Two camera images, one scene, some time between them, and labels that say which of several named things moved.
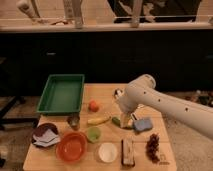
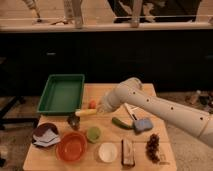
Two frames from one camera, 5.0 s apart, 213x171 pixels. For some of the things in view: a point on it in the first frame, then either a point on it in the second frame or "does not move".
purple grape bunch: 152,147 does not move
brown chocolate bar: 128,152 does not move
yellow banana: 98,121 -> 86,112
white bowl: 107,152 does not move
